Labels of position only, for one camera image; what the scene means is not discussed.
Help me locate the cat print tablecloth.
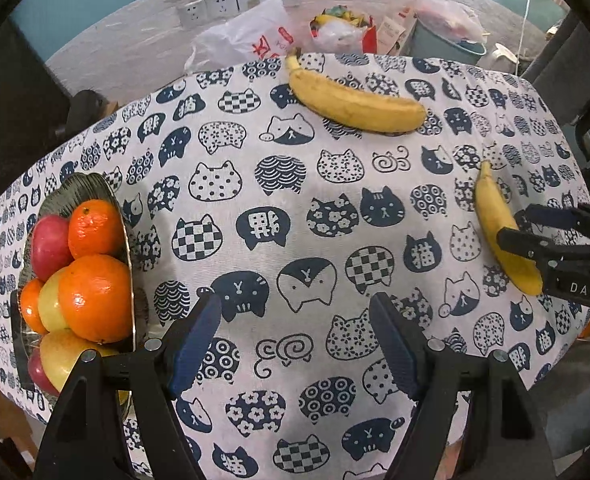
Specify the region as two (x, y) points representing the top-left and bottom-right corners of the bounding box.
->
(0, 52), (590, 480)

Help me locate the dark wooden cabinet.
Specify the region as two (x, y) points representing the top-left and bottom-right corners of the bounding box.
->
(0, 20), (71, 201)

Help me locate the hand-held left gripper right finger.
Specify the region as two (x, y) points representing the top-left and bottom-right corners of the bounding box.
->
(368, 291), (548, 480)

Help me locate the large orange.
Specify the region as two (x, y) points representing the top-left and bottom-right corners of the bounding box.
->
(58, 255), (133, 345)

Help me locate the dark glass fruit bowl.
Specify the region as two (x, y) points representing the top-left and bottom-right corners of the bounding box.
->
(10, 172), (138, 411)

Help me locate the small cardboard carton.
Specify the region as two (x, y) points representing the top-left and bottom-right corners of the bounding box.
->
(375, 7), (418, 56)

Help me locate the white cable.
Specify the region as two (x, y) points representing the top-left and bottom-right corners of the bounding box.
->
(517, 0), (536, 76)

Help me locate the teal plastic bin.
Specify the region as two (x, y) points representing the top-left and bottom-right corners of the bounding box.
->
(410, 20), (488, 67)

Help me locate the white plastic object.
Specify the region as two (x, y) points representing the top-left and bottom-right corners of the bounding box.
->
(490, 42), (520, 73)

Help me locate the yellow banana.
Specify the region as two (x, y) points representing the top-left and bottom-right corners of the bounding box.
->
(475, 160), (544, 297)
(284, 52), (428, 135)

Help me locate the small orange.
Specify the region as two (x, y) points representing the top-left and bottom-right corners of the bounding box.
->
(68, 199), (124, 261)
(19, 278), (48, 335)

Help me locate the red box with items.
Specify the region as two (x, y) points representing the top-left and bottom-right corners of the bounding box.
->
(309, 6), (378, 55)

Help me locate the red apple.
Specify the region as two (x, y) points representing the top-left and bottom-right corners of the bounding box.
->
(26, 347), (61, 397)
(30, 214), (75, 282)

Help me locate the clear plastic bag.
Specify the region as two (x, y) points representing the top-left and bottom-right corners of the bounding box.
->
(415, 0), (488, 46)

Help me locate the yellow green apple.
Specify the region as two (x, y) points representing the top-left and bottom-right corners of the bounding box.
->
(39, 329), (126, 406)
(38, 266), (71, 333)

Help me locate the dark grey chair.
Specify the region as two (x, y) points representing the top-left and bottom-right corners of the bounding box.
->
(520, 10), (590, 126)

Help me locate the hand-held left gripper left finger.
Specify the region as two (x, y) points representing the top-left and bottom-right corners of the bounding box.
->
(34, 291), (224, 480)

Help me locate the white plastic bag red print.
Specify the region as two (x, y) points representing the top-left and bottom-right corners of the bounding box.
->
(184, 0), (301, 73)

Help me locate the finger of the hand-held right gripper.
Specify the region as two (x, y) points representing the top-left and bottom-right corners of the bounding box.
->
(496, 227), (559, 267)
(525, 203), (590, 247)

